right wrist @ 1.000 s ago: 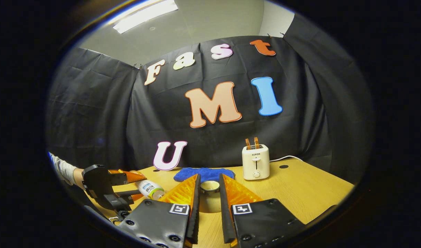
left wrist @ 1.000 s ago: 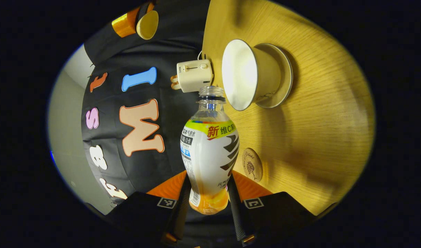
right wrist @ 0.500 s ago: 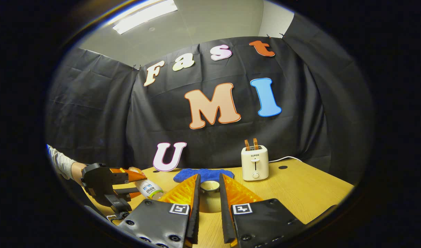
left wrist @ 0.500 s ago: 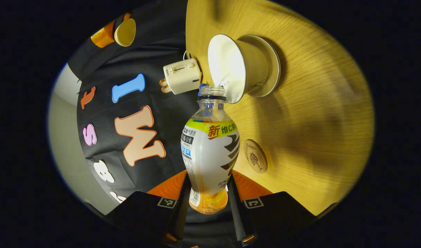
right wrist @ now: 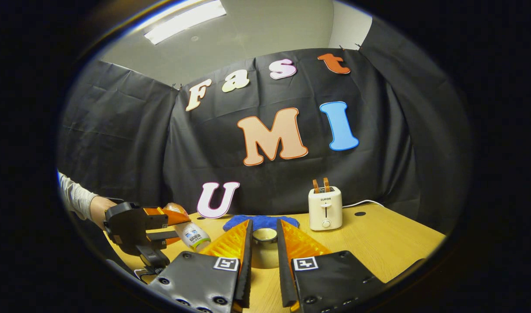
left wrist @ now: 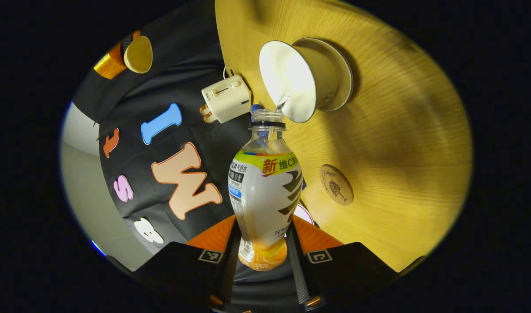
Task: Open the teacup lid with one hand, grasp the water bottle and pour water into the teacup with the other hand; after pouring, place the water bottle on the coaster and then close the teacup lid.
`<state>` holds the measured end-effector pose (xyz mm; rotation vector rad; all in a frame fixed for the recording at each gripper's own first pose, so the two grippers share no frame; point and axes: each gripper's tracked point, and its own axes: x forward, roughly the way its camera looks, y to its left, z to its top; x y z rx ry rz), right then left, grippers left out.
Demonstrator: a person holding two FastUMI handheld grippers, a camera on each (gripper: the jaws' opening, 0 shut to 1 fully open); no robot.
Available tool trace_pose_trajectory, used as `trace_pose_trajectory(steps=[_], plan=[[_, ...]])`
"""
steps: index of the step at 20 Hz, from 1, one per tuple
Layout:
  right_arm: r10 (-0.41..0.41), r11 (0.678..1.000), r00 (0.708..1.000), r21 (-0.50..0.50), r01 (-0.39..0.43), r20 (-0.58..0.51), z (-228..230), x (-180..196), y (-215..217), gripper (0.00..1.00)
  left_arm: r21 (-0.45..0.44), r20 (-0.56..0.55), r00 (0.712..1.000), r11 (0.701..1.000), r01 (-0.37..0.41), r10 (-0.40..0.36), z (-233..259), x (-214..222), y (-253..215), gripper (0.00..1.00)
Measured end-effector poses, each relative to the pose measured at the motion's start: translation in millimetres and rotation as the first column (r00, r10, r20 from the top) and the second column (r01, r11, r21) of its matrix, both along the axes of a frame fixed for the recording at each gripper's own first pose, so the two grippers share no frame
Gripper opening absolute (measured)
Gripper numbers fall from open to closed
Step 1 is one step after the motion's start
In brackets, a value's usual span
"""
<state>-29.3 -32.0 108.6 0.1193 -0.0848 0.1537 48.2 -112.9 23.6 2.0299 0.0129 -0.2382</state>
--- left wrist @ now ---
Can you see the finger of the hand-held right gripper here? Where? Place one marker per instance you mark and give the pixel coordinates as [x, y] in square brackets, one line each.
[113, 61]

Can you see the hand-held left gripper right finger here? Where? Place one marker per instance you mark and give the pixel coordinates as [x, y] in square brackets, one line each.
[348, 269]

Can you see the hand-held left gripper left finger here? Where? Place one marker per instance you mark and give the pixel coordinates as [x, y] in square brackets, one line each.
[191, 269]

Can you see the round wooden coaster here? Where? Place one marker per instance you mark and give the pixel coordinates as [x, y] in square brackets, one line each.
[336, 184]

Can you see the clear water bottle orange label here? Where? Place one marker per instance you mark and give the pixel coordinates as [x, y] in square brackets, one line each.
[261, 204]

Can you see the white ceramic teacup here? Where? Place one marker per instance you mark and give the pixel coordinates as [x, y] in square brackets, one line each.
[287, 78]

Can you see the black backdrop cloth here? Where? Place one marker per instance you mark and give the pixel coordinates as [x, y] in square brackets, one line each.
[196, 52]

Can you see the toast slice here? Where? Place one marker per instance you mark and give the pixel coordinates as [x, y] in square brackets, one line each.
[209, 118]
[204, 109]

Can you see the cream white toaster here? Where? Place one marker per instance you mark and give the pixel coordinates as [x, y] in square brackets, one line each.
[226, 99]

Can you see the blue towel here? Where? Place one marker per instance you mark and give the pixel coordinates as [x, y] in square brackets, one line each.
[254, 108]

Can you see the white ceramic saucer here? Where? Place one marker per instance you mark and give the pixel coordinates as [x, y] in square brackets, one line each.
[346, 82]

